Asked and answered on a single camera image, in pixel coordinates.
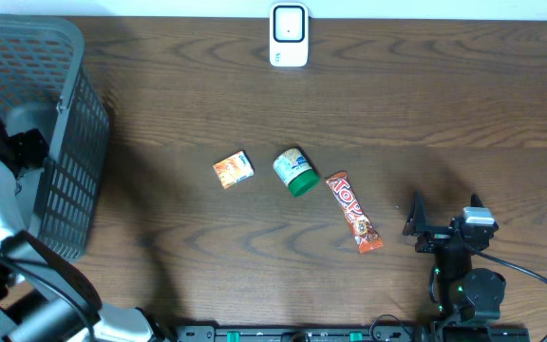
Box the orange Top chocolate bar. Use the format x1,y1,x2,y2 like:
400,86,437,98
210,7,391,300
326,171,384,254

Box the green-lidded white jar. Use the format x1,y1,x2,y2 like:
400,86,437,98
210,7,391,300
273,148,319,197

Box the orange snack packet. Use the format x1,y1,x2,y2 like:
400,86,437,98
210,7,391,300
213,151,255,189

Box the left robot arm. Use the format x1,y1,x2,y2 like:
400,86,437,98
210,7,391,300
0,116,178,341

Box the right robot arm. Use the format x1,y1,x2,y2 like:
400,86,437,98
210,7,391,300
403,192,506,341

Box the white barcode scanner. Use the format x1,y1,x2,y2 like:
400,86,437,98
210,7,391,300
269,2,309,67

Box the grey plastic mesh basket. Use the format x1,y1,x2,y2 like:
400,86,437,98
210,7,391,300
0,15,110,261

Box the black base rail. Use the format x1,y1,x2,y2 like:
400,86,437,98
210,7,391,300
173,324,531,342

